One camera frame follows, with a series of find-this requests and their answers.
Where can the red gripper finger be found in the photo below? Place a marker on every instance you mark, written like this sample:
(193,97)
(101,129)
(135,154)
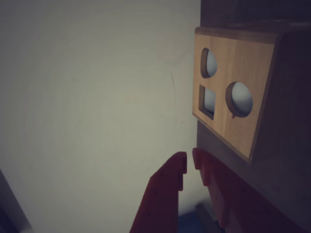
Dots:
(233,194)
(162,194)

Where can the wooden shape sorter box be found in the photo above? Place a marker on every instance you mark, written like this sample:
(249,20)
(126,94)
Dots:
(243,72)

